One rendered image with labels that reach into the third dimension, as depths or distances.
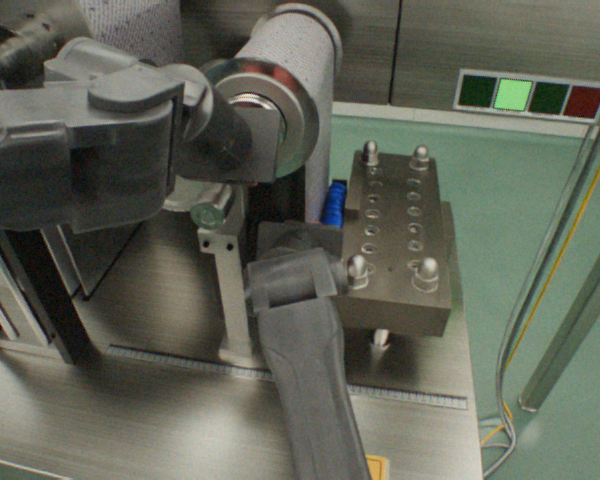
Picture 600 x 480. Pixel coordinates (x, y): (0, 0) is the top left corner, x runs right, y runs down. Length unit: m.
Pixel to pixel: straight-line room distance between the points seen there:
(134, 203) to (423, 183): 0.65
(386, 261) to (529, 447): 1.23
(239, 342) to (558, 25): 0.70
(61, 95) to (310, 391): 0.24
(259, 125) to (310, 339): 0.19
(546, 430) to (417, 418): 1.21
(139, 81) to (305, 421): 0.23
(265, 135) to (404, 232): 0.38
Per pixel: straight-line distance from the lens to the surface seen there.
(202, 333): 0.76
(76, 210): 0.28
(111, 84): 0.28
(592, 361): 2.14
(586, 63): 0.89
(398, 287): 0.64
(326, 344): 0.34
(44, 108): 0.27
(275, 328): 0.35
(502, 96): 0.86
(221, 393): 0.69
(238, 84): 0.51
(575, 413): 1.95
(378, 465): 0.61
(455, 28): 0.82
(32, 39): 0.57
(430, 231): 0.74
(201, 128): 0.32
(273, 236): 0.55
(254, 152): 0.41
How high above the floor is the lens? 1.48
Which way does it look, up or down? 40 degrees down
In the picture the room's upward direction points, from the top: straight up
